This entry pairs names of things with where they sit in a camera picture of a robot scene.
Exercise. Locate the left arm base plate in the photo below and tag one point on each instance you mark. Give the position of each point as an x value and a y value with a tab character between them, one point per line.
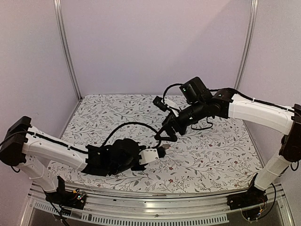
75	200

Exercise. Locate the aluminium frame post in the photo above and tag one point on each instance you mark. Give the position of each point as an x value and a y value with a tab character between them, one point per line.
65	47
247	43

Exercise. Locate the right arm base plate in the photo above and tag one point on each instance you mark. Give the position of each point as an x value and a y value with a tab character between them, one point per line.
246	199

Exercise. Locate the left aluminium frame post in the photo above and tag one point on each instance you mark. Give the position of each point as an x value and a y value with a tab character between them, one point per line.
65	47

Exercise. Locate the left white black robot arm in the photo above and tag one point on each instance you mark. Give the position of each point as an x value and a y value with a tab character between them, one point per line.
24	143

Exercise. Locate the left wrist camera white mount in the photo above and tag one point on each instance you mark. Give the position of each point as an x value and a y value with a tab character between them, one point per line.
151	154

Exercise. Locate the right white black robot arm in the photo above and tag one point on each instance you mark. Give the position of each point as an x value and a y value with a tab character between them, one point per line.
230	103

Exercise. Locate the floral patterned table mat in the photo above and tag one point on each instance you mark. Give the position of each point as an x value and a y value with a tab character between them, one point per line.
203	160

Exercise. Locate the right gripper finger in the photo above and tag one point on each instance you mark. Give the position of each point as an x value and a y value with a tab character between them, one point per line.
171	137
166	129

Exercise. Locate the front aluminium rail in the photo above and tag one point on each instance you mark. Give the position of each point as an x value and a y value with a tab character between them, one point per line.
106	207

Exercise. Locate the right aluminium frame post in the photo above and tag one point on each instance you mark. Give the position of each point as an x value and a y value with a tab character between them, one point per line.
247	43

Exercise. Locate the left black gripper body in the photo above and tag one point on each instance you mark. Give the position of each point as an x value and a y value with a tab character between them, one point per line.
121	168

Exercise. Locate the beige remote control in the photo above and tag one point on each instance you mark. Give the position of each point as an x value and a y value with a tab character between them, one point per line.
166	146

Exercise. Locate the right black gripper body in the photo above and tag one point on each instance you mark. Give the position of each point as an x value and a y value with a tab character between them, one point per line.
198	112

